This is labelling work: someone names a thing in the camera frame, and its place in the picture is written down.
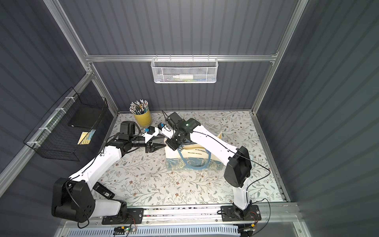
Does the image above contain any cream canvas tote bag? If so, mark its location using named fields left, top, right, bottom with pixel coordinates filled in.
left=165, top=144, right=225, bottom=171

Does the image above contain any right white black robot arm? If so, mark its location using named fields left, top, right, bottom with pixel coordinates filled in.
left=165, top=112, right=252, bottom=211

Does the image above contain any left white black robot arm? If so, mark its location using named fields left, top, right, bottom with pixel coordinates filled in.
left=51, top=121, right=173, bottom=224

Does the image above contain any yellow pencil cup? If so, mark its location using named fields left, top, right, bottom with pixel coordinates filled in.
left=134, top=110, right=152, bottom=127

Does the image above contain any floral table mat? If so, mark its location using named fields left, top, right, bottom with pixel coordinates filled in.
left=99, top=111, right=283, bottom=206

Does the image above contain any bundle of pencils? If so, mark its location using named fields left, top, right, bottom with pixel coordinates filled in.
left=129, top=99, right=149, bottom=115

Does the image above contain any yellow notepad in basket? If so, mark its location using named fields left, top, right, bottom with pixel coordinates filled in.
left=77, top=129, right=96, bottom=145

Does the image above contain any black remote device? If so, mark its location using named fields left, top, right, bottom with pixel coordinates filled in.
left=93, top=182, right=115, bottom=199

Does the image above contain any black notebook in basket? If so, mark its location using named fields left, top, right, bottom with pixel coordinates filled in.
left=68, top=105, right=105, bottom=129

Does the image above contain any white wire mesh basket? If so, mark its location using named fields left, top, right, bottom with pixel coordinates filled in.
left=151, top=59, right=219, bottom=84

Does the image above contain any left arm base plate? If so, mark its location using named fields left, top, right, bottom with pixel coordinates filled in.
left=102, top=208, right=144, bottom=225

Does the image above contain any black wire wall basket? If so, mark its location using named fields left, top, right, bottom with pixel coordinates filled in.
left=24, top=88, right=108, bottom=162

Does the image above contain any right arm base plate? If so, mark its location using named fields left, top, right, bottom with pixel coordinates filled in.
left=217, top=204, right=262, bottom=222

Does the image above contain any white perforated cable duct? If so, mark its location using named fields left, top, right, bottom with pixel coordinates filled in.
left=64, top=225, right=240, bottom=237

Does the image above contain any aluminium rail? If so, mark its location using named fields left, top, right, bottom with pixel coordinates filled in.
left=59, top=202, right=303, bottom=226

